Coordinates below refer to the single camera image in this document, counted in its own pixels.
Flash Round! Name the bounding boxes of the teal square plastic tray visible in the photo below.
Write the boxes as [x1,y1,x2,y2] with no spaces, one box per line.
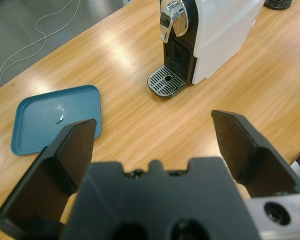
[9,84,102,157]

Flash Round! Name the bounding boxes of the black capsule holder with rods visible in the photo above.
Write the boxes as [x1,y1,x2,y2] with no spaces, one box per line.
[263,0,294,10]

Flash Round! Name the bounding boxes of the black drip tray metal grate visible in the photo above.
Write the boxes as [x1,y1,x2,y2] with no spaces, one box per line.
[147,65,186,99]

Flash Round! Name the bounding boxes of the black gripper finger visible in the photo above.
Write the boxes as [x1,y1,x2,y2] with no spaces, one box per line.
[211,109,300,200]
[0,118,98,236]

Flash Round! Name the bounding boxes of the white floor cable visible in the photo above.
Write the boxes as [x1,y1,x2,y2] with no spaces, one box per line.
[0,0,82,89]

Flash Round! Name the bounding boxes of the white capsule coffee machine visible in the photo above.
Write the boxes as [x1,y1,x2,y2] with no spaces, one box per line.
[147,0,266,86]

